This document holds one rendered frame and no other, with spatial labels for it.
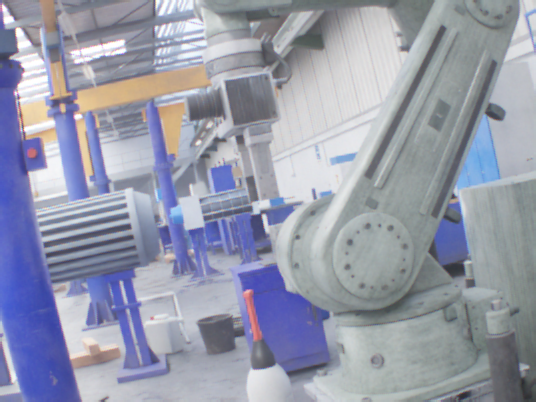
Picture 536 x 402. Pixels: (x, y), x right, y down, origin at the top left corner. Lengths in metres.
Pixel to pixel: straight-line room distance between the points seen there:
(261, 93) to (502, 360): 0.89
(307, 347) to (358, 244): 3.07
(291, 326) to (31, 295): 1.82
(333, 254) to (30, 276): 2.22
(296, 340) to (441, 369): 2.92
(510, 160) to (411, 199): 3.96
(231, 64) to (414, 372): 0.92
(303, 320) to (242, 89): 3.07
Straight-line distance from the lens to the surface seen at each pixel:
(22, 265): 3.72
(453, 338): 1.97
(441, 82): 1.92
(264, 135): 1.84
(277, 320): 4.75
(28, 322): 3.73
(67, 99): 9.27
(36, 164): 3.81
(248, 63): 1.92
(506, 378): 1.77
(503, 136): 5.76
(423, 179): 1.86
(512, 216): 2.23
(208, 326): 5.99
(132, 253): 5.64
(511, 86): 5.87
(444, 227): 7.18
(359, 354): 1.96
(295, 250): 1.97
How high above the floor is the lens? 1.21
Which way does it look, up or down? 1 degrees down
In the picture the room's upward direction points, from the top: 12 degrees counter-clockwise
